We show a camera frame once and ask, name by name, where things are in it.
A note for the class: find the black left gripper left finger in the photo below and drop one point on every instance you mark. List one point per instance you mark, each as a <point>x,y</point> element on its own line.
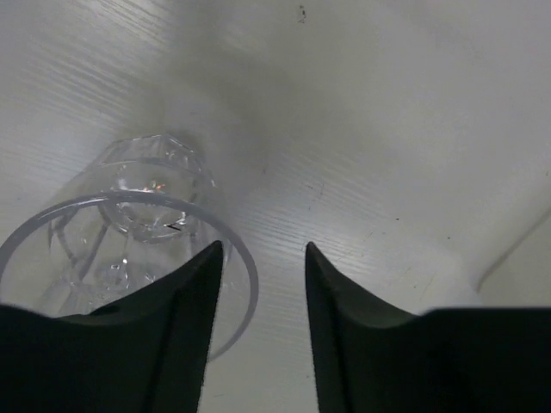
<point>146,352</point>

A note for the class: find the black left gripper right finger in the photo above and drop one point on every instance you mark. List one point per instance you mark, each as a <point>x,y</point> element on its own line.
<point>370,356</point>

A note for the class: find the clear faceted plastic cup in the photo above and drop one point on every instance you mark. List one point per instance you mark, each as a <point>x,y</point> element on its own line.
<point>137,212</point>

